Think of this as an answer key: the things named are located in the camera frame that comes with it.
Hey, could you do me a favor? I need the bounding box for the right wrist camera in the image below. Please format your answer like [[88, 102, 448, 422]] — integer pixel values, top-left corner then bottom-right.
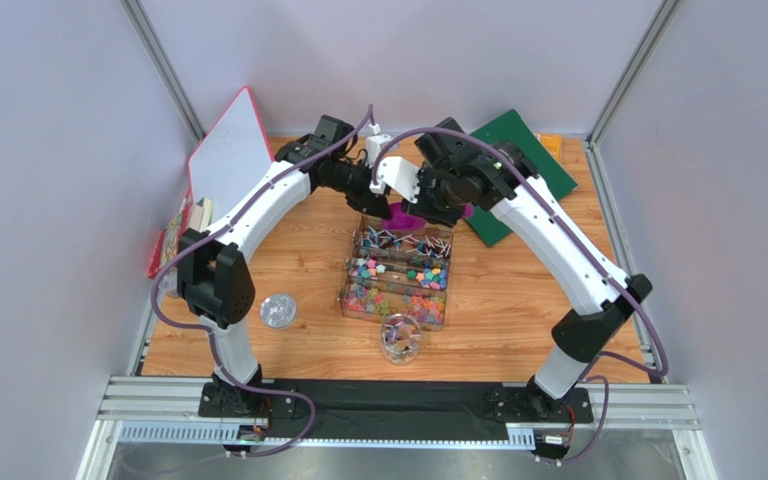
[[369, 156, 420, 204]]

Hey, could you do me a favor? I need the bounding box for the clear plastic cup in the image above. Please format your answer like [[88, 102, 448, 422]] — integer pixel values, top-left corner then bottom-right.
[[379, 314, 422, 365]]

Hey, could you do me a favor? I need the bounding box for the lollipop candy bin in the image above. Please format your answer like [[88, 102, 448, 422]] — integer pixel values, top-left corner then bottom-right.
[[353, 215, 454, 267]]

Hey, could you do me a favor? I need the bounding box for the colourful star candy bin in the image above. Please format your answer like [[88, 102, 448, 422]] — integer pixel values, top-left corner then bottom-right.
[[346, 256, 450, 291]]

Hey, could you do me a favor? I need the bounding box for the white board red frame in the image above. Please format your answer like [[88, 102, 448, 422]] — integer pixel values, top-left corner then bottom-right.
[[188, 86, 272, 216]]

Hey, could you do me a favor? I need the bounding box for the aluminium front rail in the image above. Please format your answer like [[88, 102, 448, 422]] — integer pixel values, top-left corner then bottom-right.
[[98, 377, 700, 450]]

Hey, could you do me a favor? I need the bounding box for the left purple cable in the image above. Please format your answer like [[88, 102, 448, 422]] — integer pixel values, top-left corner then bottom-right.
[[149, 103, 376, 459]]

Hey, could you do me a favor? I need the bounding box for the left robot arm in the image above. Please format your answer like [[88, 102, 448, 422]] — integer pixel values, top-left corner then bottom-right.
[[173, 113, 389, 404]]

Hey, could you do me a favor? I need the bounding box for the translucent gummy candy bin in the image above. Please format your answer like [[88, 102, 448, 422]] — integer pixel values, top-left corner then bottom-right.
[[337, 277, 447, 331]]

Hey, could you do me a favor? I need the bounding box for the orange notebook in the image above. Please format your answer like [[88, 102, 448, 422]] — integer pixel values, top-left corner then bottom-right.
[[535, 133, 563, 164]]

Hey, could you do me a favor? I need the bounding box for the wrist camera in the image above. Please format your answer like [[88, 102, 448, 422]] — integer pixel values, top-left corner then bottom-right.
[[369, 156, 420, 204], [364, 123, 393, 167]]

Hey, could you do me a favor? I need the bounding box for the green clipboard folder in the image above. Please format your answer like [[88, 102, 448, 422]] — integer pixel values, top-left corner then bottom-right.
[[466, 109, 579, 247]]

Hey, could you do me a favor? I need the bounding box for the small clear cup left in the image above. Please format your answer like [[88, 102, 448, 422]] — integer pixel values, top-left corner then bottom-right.
[[158, 268, 179, 298]]

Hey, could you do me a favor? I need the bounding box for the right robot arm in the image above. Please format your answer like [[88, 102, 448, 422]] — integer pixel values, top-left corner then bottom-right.
[[415, 117, 652, 415]]

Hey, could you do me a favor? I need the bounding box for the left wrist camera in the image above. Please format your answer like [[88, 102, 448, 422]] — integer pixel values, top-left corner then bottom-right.
[[364, 123, 393, 167]]

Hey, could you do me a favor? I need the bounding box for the purple plastic scoop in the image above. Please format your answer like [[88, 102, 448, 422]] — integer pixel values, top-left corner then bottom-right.
[[381, 201, 474, 231]]

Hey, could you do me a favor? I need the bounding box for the stack of books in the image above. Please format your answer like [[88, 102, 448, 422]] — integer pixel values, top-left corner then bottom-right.
[[147, 195, 214, 279]]

